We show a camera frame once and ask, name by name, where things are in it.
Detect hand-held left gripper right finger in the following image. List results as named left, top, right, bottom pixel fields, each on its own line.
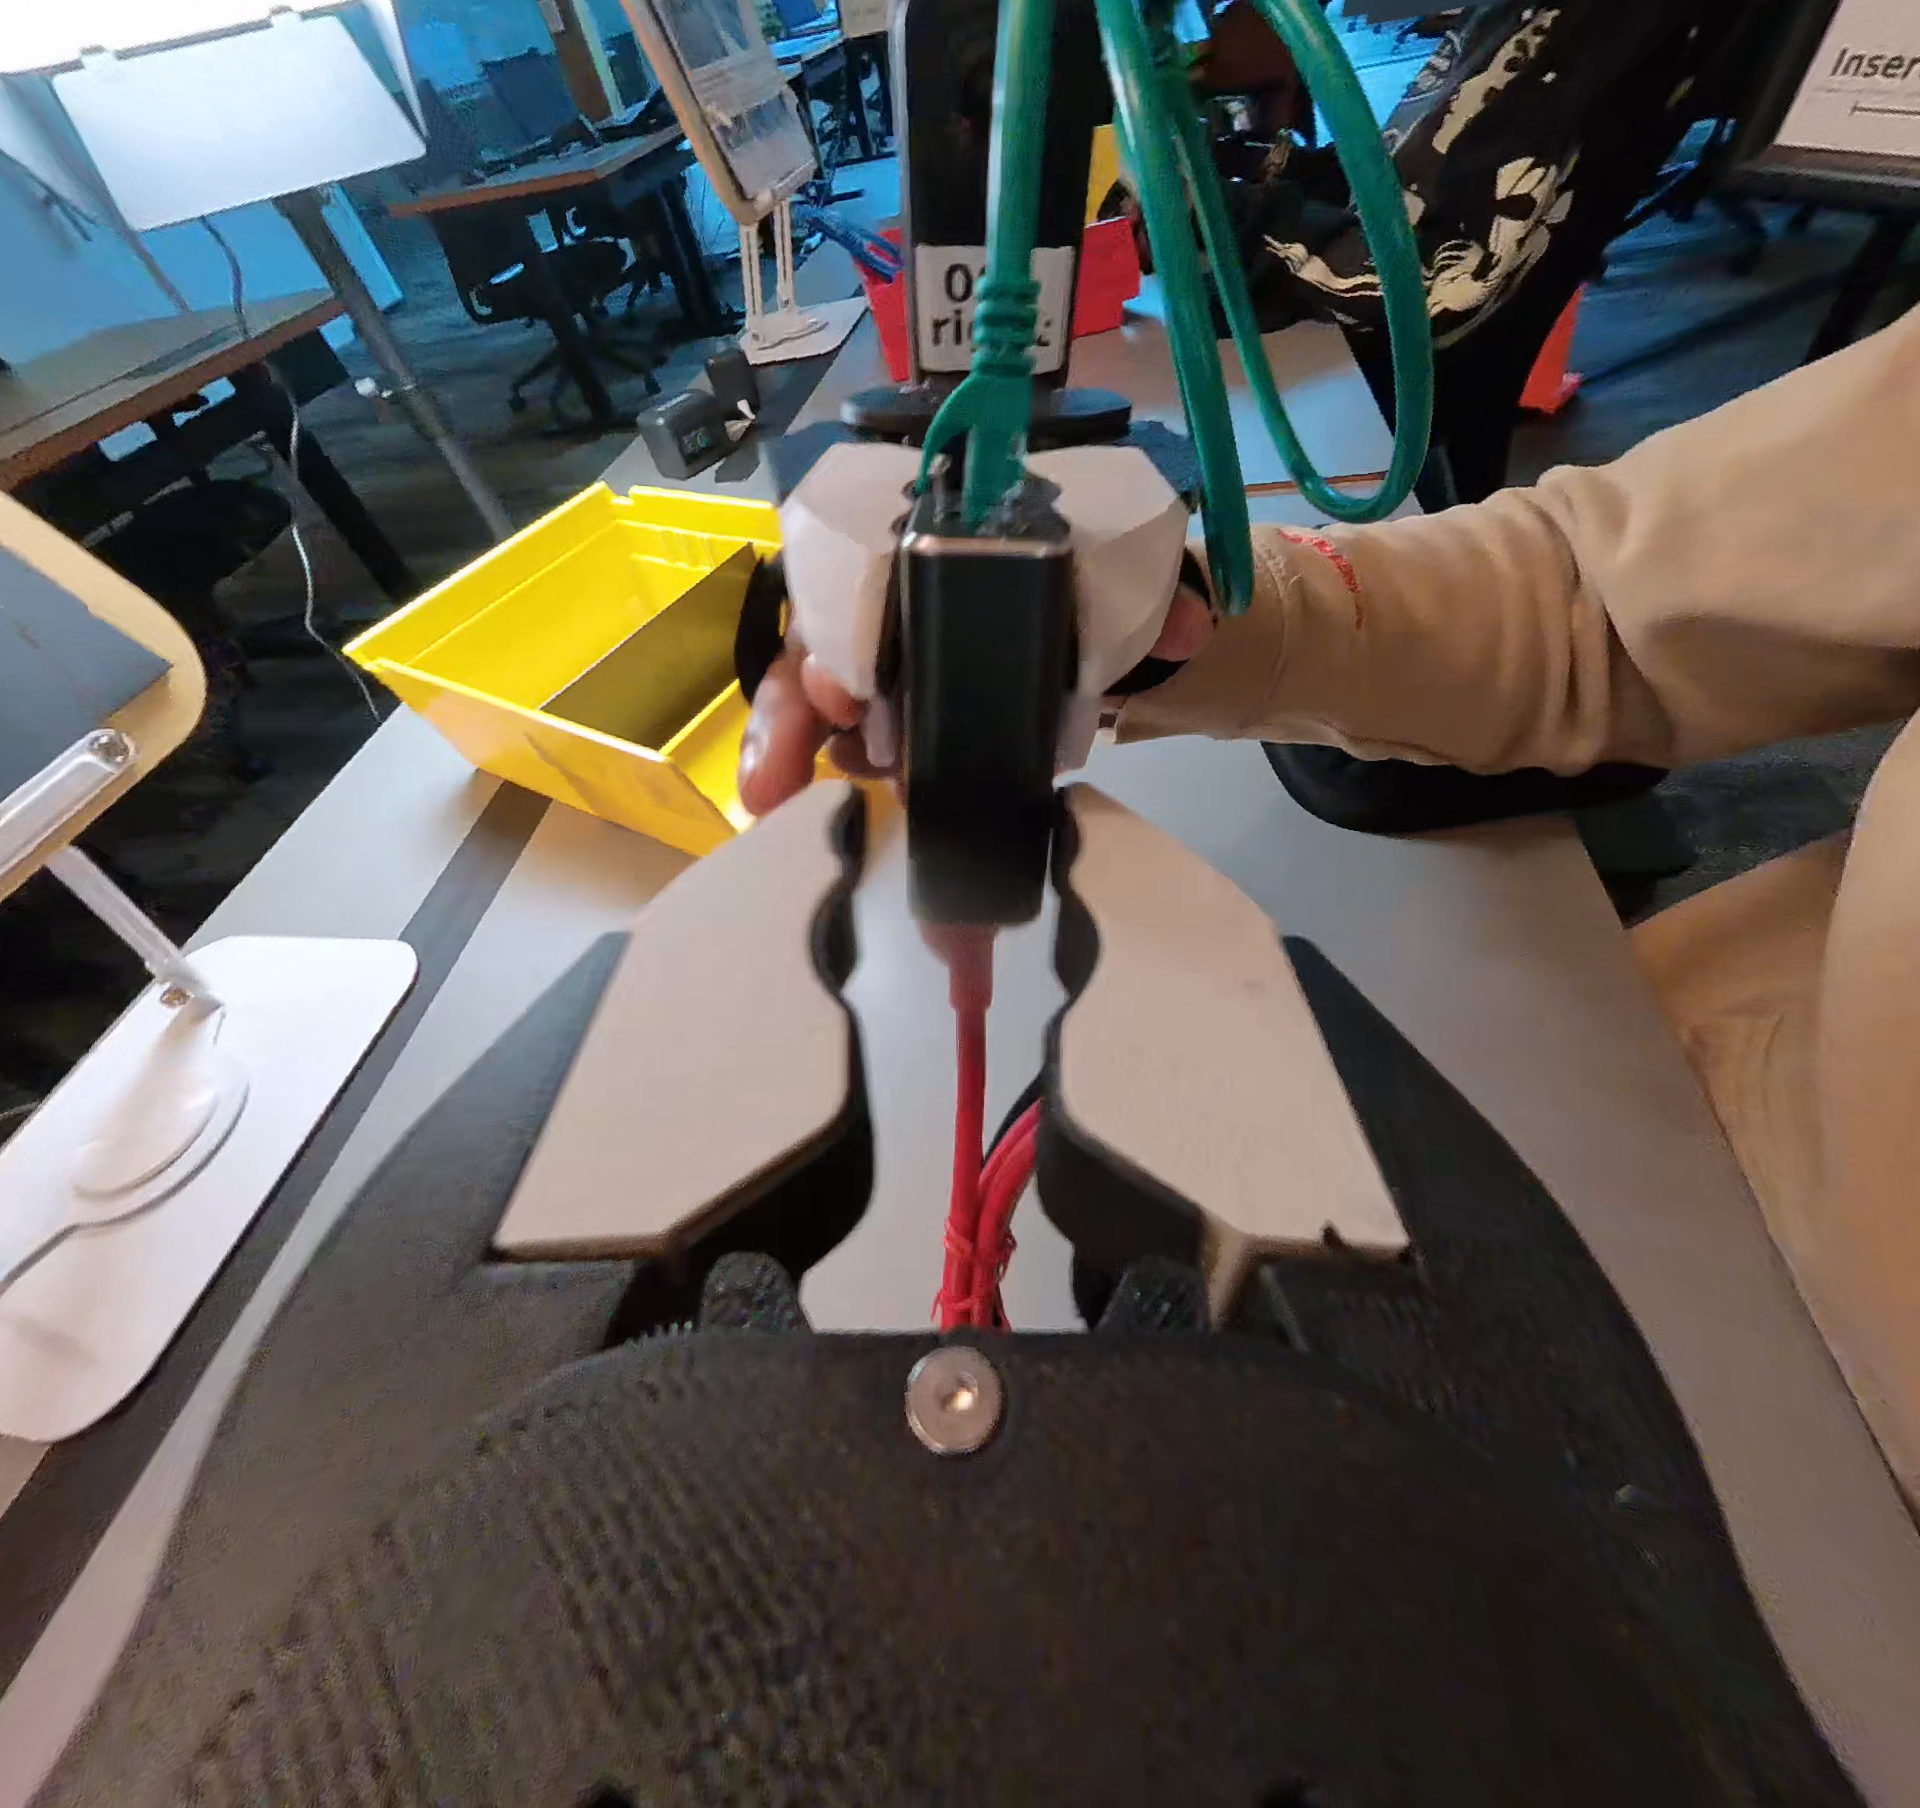
left=1041, top=786, right=1420, bottom=1329

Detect picture board on white stand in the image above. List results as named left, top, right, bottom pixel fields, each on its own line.
left=598, top=0, right=869, bottom=371

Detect red plastic bin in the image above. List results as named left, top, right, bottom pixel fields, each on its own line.
left=859, top=216, right=1136, bottom=342

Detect person's right hand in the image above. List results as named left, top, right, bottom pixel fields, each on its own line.
left=734, top=646, right=904, bottom=820

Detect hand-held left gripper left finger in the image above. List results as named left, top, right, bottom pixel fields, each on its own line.
left=490, top=786, right=869, bottom=1287

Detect wood-edged desk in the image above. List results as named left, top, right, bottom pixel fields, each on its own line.
left=386, top=125, right=704, bottom=342
left=0, top=285, right=349, bottom=489

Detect white light panel on stand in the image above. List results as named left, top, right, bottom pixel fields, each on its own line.
left=50, top=0, right=504, bottom=548

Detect yellow plastic bin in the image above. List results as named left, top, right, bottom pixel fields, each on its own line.
left=340, top=481, right=859, bottom=855

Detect red ethernet cable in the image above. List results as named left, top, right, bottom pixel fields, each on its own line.
left=933, top=925, right=1045, bottom=1334

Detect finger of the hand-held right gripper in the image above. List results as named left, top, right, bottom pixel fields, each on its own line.
left=1032, top=443, right=1191, bottom=768
left=777, top=443, right=926, bottom=780

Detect green ethernet cable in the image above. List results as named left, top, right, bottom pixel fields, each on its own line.
left=915, top=0, right=1438, bottom=619

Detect black framed marker poster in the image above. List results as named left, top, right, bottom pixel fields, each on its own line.
left=1765, top=0, right=1920, bottom=165

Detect white tablet stand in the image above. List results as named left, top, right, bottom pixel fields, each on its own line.
left=0, top=489, right=425, bottom=1446

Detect black office chair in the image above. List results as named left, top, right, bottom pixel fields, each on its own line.
left=451, top=232, right=663, bottom=416

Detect black bin divider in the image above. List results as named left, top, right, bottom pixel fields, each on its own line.
left=536, top=541, right=755, bottom=760

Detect person's right forearm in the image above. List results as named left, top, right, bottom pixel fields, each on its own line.
left=1121, top=319, right=1920, bottom=780

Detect black ethernet adapter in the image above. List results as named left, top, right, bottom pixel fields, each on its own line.
left=891, top=519, right=1075, bottom=932

